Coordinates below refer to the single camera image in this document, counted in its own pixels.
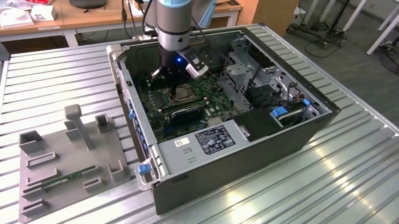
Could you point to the silver CPU plate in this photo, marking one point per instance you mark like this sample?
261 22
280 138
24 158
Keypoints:
183 91

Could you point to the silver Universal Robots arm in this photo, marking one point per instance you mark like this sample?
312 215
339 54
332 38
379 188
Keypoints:
172 28

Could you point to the CPU socket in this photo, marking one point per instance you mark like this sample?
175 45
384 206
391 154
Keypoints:
187 102

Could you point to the green motherboard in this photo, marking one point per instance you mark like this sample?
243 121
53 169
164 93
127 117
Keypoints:
215 93

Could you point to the graphics card with fan shroud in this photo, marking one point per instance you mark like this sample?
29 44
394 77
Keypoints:
187 116

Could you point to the metal drive cage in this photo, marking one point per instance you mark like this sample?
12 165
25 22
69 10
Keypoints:
240 70

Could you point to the silver chipset heatsink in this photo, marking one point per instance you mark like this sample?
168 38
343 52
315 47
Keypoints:
215 121

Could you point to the wooden desk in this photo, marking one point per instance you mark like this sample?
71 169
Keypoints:
93 16

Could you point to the black round object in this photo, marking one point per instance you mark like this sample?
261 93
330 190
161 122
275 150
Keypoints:
87 3

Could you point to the hard disk in blue carrier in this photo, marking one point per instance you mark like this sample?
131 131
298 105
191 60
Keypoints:
279 112

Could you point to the grey power supply unit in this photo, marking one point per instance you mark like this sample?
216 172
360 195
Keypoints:
180 161

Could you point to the wooden cabinet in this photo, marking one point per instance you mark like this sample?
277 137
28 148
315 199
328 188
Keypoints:
273 14

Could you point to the blue case latch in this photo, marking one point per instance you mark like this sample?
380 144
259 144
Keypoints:
143 169

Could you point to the small blue plastic clip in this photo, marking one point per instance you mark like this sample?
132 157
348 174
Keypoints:
306 102

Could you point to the white cardboard box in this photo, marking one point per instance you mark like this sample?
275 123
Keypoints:
43 12

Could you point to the grey parts rack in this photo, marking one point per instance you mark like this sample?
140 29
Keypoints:
61 151

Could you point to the red white package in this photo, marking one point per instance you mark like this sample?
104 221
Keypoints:
37 2

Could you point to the open black PC case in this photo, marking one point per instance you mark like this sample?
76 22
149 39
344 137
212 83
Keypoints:
233 182

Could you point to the black wheeled stand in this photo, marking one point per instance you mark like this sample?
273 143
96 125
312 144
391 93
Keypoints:
334 38

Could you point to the flat white box with disc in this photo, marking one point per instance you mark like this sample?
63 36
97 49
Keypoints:
15 21

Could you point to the green RAM stick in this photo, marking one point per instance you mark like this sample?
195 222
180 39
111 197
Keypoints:
67 177

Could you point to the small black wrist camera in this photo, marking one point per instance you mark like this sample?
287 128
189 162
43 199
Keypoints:
156 74

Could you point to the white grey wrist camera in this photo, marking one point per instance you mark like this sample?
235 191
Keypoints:
197 67

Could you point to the blue bracket clip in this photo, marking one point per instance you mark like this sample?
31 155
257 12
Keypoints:
131 114

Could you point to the white table frame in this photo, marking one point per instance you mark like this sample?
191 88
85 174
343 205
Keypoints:
383 35

